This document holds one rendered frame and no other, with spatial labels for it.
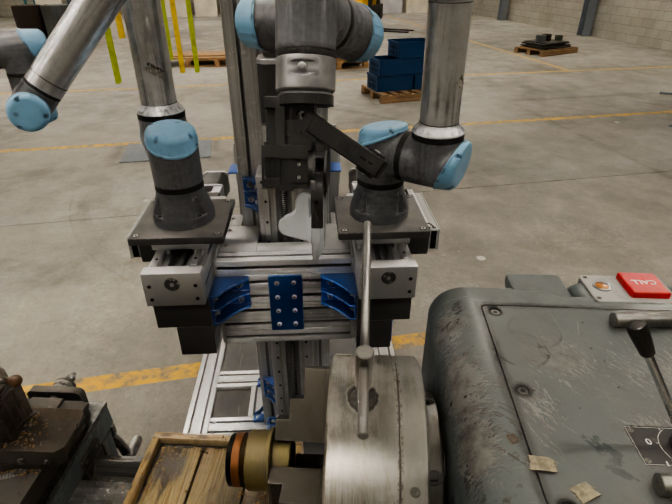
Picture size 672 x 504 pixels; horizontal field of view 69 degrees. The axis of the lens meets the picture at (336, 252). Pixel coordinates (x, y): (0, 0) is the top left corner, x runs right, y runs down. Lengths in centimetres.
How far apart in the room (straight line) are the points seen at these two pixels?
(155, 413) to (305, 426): 170
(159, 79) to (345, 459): 97
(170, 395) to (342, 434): 189
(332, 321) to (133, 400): 136
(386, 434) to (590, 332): 34
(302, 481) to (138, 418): 174
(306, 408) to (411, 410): 18
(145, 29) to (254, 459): 95
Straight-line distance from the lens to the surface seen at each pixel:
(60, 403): 114
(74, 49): 115
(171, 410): 241
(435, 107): 108
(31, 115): 116
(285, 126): 63
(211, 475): 104
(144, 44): 128
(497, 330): 76
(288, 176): 62
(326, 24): 63
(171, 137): 118
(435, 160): 110
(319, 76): 62
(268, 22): 78
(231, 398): 210
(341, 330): 138
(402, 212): 122
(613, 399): 71
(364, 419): 55
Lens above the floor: 171
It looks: 30 degrees down
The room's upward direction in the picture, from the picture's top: straight up
